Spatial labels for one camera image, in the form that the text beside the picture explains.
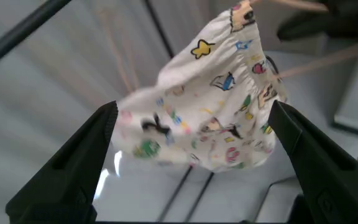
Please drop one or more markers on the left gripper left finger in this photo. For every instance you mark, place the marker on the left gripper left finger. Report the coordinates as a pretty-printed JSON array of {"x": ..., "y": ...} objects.
[{"x": 73, "y": 186}]

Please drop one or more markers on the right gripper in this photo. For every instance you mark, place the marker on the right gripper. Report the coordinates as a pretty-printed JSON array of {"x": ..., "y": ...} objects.
[{"x": 353, "y": 18}]

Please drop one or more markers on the cream printed garment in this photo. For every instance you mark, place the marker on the cream printed garment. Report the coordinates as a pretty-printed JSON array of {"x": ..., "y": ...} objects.
[{"x": 213, "y": 102}]

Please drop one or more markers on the black clothes rack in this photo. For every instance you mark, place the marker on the black clothes rack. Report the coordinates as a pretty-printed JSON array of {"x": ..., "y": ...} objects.
[{"x": 20, "y": 31}]

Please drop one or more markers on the white curtain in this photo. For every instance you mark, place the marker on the white curtain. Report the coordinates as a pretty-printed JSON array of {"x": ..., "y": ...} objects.
[{"x": 57, "y": 77}]

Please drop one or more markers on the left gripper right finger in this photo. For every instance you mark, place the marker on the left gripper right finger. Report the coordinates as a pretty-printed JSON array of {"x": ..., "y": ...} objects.
[{"x": 328, "y": 180}]

